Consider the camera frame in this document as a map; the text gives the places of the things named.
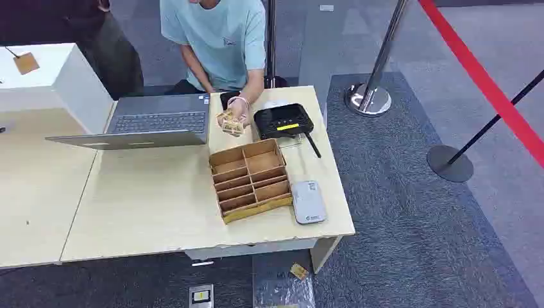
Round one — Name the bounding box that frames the person's left hand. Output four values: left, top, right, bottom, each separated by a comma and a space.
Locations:
228, 98, 252, 126

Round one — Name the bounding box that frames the stack of tan cards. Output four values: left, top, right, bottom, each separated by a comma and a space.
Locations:
216, 109, 246, 138

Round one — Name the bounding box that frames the black phone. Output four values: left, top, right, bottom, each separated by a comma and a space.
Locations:
219, 90, 242, 112

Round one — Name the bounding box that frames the black device with antenna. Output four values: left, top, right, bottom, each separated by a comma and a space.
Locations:
253, 103, 323, 159

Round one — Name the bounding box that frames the clear card holder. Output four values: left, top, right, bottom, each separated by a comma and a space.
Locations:
278, 135, 303, 150

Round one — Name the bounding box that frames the seated person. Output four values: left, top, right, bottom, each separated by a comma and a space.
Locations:
159, 0, 268, 128

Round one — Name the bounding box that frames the wooden divided card box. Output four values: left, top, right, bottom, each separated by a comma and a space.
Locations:
208, 138, 294, 225

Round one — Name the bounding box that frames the black pole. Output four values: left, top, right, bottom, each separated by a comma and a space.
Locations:
263, 0, 290, 89

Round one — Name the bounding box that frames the grey laptop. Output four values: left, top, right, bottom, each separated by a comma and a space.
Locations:
45, 93, 212, 151

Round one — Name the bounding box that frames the grey flat device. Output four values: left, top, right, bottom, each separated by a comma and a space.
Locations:
291, 180, 328, 225

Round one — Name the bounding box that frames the standing person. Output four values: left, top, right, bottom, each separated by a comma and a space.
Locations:
59, 0, 144, 101

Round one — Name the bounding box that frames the white cabinet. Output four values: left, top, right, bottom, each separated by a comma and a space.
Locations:
0, 42, 115, 135

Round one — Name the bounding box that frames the desk leg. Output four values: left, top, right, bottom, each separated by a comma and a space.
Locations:
310, 235, 343, 274

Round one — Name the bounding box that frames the tan card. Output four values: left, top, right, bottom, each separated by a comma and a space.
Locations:
289, 262, 310, 282

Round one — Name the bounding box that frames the clear plastic sheet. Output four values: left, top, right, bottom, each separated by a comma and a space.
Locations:
253, 276, 316, 308

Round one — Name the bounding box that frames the metal floor socket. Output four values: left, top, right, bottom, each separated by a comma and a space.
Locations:
189, 284, 215, 308

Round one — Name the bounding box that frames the black stanchion with round base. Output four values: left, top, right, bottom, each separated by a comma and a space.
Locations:
427, 70, 544, 184

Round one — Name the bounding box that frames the red barrier belt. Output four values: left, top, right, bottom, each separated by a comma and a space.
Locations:
418, 0, 544, 169

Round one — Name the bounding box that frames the chrome stanchion post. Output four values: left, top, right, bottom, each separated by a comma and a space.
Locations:
344, 0, 411, 117

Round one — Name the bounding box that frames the brown tag on string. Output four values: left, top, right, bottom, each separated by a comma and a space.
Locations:
4, 46, 41, 76

